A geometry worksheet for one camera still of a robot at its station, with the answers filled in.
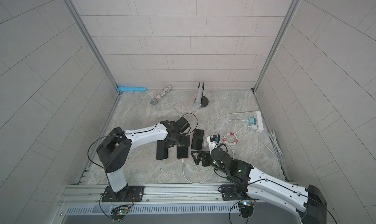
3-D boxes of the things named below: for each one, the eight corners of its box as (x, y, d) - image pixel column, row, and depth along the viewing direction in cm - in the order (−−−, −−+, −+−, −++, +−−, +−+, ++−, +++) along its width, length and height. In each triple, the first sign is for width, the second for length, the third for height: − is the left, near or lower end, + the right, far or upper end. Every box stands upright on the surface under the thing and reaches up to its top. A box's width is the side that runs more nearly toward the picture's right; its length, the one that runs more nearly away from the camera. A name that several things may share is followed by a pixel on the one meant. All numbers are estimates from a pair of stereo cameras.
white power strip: (256, 132, 94) (258, 129, 91) (253, 113, 104) (255, 110, 101) (262, 133, 94) (264, 130, 91) (259, 114, 104) (261, 111, 101)
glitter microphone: (150, 103, 110) (149, 100, 107) (170, 87, 121) (169, 84, 118) (154, 105, 108) (153, 103, 106) (173, 89, 120) (173, 86, 117)
